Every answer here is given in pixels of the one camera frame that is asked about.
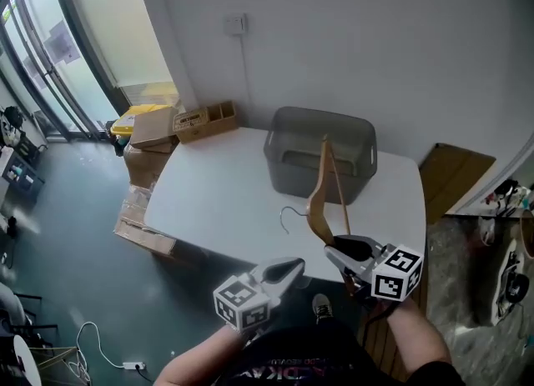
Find person's grey shoe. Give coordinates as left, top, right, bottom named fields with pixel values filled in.
left=311, top=293, right=334, bottom=326

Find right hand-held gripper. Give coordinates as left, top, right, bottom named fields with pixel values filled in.
left=324, top=234, right=425, bottom=303

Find flat brown cardboard sheet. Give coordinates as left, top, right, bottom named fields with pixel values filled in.
left=418, top=142, right=498, bottom=226

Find white wall socket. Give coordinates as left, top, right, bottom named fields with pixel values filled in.
left=224, top=13, right=249, bottom=37

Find large cardboard box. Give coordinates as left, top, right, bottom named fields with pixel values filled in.
left=123, top=142, right=173, bottom=193

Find black chair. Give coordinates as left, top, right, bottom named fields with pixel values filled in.
left=0, top=282, right=58, bottom=348

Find wooden clothes hanger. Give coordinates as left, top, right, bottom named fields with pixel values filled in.
left=280, top=133, right=352, bottom=248

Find white wall cable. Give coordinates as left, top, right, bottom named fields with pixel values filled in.
left=239, top=33, right=253, bottom=128

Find black low shelf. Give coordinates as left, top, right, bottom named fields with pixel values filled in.
left=1, top=152, right=46, bottom=200

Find yellow plastic bin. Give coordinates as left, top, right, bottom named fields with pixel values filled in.
left=109, top=103, right=173, bottom=138

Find white power strip cable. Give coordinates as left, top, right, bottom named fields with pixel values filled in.
left=62, top=321, right=126, bottom=383

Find person's right forearm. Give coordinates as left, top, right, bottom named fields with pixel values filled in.
left=382, top=297, right=454, bottom=378

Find person's black shirt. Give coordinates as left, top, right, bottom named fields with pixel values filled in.
left=219, top=320, right=462, bottom=386

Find grey plastic container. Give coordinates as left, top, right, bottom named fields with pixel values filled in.
left=263, top=105, right=379, bottom=207

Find flattened cardboard boxes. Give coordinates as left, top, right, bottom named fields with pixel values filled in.
left=113, top=183, right=179, bottom=257

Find glass door frame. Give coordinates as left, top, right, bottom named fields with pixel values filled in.
left=0, top=0, right=120, bottom=143

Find person's left forearm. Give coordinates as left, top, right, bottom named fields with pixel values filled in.
left=153, top=324, right=248, bottom=386

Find wooden desk organizer box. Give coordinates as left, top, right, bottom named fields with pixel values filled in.
left=172, top=100, right=240, bottom=145

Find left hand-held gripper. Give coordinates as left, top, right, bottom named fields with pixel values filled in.
left=213, top=256, right=307, bottom=333

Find round white side table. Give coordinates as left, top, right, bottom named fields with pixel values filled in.
left=12, top=333, right=41, bottom=386

